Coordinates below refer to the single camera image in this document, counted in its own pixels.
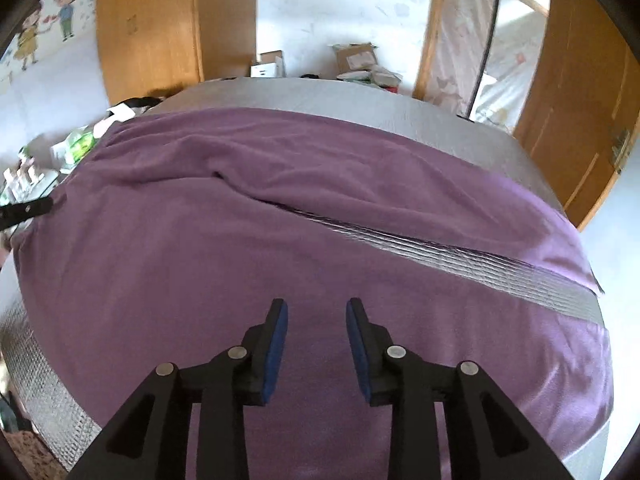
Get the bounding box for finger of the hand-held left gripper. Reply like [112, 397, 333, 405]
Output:
[0, 196, 54, 231]

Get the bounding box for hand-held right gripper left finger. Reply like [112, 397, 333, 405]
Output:
[65, 298, 290, 480]

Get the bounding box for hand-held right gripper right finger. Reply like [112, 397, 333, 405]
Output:
[345, 297, 573, 480]

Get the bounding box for purple fleece pants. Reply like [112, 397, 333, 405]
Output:
[10, 108, 615, 480]

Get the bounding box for green packet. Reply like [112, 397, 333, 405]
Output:
[50, 127, 98, 171]

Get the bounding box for dark cloth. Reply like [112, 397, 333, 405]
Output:
[122, 96, 166, 111]

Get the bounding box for wooden wardrobe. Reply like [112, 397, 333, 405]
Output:
[95, 0, 258, 106]

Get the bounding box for brown shaggy rug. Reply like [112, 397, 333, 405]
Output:
[0, 430, 66, 480]

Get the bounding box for silver quilted mat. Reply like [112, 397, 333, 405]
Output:
[0, 78, 612, 480]

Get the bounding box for crumpled plastic bags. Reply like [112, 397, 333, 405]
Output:
[337, 66, 403, 92]

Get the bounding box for white carton box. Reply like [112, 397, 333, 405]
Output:
[250, 50, 286, 79]

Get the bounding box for open cardboard box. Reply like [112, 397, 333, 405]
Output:
[332, 42, 378, 75]

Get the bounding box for brass door lock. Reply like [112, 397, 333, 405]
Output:
[610, 129, 632, 176]

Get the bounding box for clear plastic door curtain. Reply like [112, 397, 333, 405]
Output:
[435, 0, 551, 126]

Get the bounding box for black pole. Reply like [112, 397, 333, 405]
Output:
[467, 0, 503, 120]

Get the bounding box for wooden door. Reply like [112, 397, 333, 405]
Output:
[514, 0, 640, 231]

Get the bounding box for cartoon wall poster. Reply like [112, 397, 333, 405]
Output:
[0, 0, 98, 91]

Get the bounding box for wooden door frame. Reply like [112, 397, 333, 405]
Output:
[412, 0, 451, 106]

